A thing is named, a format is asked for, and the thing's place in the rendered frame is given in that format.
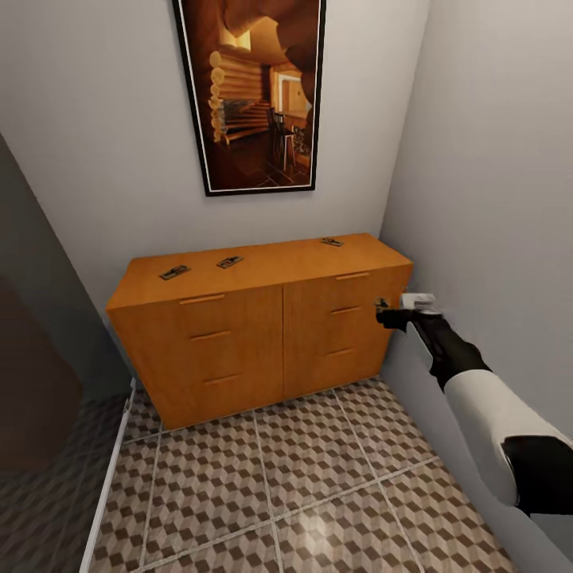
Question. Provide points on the cabinet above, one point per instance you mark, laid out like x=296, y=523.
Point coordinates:
x=290, y=318

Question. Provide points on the shower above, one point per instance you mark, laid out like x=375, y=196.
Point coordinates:
x=85, y=564

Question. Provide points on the door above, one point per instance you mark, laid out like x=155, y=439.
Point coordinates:
x=63, y=390

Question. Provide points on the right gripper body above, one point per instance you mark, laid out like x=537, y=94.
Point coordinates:
x=393, y=319

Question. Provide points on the picture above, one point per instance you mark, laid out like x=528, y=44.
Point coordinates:
x=253, y=70

